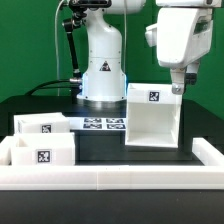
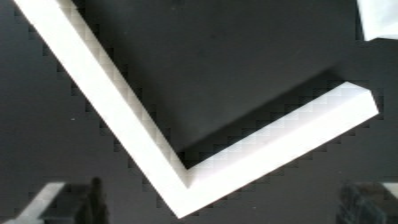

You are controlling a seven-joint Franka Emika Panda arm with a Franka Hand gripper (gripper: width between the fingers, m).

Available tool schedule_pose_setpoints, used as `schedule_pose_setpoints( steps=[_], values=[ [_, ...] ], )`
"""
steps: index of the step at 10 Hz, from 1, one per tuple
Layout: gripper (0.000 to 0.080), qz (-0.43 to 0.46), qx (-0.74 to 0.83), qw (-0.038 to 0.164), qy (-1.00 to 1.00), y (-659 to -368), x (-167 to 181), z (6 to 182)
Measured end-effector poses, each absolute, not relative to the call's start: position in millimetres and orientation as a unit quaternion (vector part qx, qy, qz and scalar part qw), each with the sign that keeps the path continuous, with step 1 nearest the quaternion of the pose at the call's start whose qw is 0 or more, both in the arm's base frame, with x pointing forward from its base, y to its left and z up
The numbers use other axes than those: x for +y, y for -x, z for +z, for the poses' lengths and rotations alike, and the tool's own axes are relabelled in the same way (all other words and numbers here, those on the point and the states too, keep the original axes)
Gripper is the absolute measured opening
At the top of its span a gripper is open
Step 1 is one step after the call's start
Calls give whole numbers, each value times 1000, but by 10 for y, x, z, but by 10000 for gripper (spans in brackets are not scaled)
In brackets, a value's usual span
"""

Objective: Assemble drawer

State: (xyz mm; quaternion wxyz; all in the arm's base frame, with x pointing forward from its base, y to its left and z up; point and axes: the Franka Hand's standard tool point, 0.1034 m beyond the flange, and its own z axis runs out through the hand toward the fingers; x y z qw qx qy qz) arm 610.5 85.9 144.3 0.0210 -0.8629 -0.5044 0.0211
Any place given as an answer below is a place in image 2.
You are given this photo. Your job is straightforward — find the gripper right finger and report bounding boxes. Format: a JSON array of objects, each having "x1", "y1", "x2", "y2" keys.
[{"x1": 335, "y1": 182, "x2": 398, "y2": 224}]

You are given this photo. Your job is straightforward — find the white U-shaped fence frame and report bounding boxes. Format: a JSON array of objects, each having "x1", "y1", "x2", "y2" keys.
[{"x1": 14, "y1": 0, "x2": 378, "y2": 217}]

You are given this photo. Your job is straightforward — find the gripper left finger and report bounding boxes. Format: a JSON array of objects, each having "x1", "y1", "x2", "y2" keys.
[{"x1": 1, "y1": 178, "x2": 110, "y2": 224}]

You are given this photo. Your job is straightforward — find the white drawer cabinet box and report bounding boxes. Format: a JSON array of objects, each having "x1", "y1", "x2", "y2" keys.
[{"x1": 357, "y1": 0, "x2": 398, "y2": 41}]

